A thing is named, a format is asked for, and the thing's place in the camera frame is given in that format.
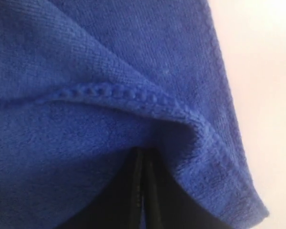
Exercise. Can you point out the blue microfibre cloth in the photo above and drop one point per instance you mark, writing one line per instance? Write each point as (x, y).
(83, 82)

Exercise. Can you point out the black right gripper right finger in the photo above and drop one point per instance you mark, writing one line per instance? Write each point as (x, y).
(166, 204)

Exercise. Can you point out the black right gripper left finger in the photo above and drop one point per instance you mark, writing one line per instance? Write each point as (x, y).
(119, 205)

